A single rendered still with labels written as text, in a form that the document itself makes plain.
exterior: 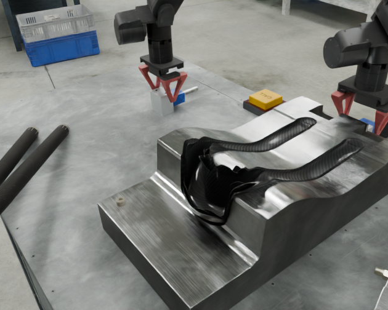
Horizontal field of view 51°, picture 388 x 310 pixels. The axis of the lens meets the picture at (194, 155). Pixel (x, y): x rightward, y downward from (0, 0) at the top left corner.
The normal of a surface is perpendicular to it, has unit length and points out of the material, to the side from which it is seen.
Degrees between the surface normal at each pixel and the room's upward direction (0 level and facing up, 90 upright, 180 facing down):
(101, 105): 0
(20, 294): 0
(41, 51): 91
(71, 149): 0
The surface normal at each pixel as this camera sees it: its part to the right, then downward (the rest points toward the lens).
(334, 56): -0.96, 0.18
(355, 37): 0.05, -0.40
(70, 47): 0.44, 0.50
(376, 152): -0.05, -0.83
